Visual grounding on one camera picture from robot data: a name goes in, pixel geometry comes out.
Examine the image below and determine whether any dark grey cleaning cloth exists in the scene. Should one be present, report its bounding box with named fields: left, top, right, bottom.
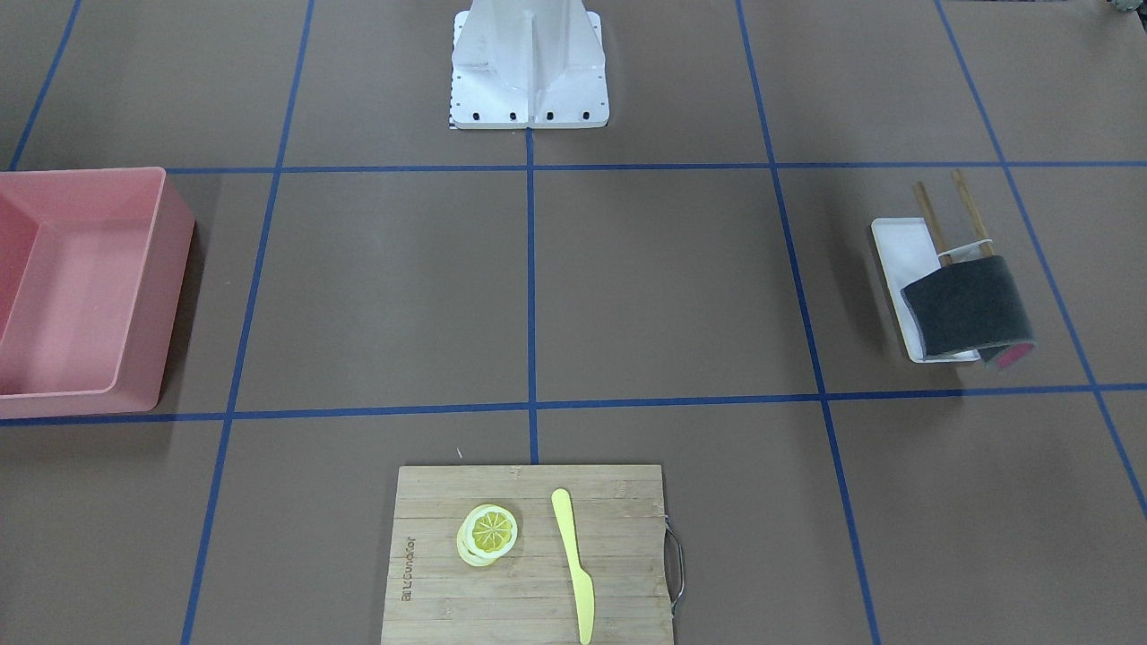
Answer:
left=902, top=254, right=1036, bottom=370

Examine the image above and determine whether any yellow plastic knife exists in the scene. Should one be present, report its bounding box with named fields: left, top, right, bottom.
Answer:
left=551, top=487, right=596, bottom=644

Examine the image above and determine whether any yellow lemon slice toy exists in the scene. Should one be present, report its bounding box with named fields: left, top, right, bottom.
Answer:
left=455, top=503, right=518, bottom=567

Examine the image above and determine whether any bamboo cutting board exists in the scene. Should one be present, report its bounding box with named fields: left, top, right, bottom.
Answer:
left=380, top=464, right=674, bottom=644

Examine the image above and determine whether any white rectangular tray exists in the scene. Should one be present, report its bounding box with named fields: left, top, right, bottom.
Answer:
left=871, top=217, right=980, bottom=364

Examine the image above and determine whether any pink plastic bin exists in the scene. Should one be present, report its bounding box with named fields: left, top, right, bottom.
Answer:
left=1, top=168, right=195, bottom=420

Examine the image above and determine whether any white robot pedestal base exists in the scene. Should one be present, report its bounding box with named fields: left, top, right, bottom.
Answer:
left=448, top=1, right=610, bottom=130

